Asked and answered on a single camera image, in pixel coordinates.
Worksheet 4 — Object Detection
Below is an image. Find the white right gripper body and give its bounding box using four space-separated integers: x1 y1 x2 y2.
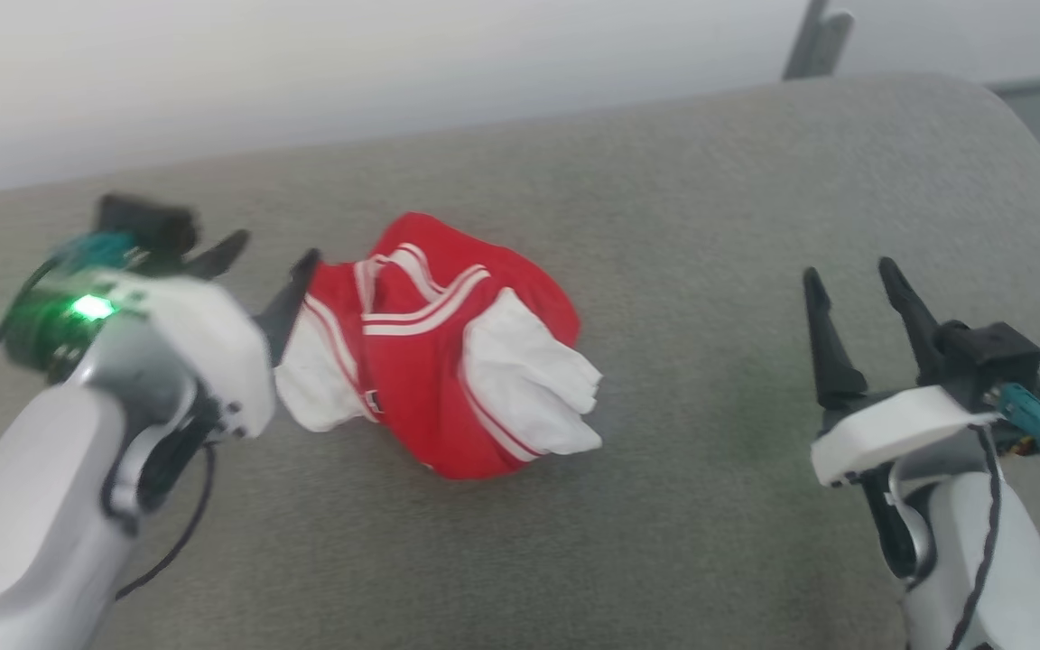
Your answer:
810 385 999 489

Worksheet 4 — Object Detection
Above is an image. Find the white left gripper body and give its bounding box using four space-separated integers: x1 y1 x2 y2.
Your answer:
109 271 277 441

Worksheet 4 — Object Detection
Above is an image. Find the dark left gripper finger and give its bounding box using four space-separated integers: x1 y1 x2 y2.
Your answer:
181 229 251 281
254 248 322 367

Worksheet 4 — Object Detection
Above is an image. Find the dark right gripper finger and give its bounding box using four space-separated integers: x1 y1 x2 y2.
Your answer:
877 256 947 387
802 266 870 414

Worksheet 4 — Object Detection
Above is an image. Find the red and white garment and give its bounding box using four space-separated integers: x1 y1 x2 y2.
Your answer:
274 212 604 480

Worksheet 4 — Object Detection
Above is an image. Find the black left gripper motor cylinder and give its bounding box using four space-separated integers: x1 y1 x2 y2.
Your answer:
4 260 124 382

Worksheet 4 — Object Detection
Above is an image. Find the grey fabric sofa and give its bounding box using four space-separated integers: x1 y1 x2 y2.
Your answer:
0 74 1040 650

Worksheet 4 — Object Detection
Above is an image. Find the dark grey background stand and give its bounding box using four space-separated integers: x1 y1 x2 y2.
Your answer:
782 0 856 82

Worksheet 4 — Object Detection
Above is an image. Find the left cable with teal connector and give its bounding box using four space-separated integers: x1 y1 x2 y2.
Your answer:
0 231 140 511

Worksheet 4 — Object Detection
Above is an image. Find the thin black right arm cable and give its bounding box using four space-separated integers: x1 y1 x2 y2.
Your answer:
946 422 1005 650

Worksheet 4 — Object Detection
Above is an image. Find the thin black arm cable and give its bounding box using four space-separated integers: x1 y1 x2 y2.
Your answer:
114 441 217 601
946 422 1005 650

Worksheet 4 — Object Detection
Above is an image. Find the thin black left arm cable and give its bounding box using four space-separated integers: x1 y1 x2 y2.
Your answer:
114 441 217 601

